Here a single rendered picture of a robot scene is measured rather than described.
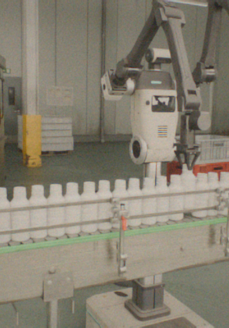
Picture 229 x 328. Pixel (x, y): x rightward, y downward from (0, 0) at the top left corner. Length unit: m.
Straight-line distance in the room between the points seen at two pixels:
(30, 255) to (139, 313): 1.20
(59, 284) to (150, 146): 1.01
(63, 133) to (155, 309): 8.91
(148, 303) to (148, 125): 0.98
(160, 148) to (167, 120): 0.15
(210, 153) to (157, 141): 1.79
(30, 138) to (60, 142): 2.12
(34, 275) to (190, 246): 0.59
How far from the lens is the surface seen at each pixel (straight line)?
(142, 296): 2.41
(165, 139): 2.19
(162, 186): 1.52
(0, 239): 1.33
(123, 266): 1.42
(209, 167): 3.95
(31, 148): 9.06
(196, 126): 1.51
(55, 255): 1.36
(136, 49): 1.93
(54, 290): 1.40
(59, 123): 10.98
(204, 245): 1.65
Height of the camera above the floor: 1.44
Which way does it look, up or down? 9 degrees down
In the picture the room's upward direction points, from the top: 1 degrees clockwise
